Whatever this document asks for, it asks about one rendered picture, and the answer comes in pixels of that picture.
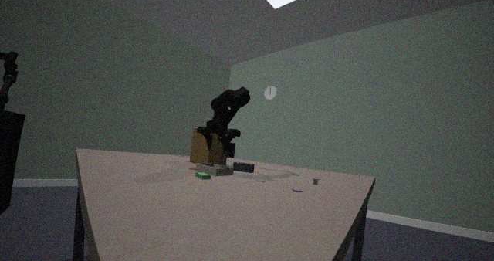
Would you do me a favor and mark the small green block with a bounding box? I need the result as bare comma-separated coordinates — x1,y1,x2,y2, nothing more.
195,172,211,180

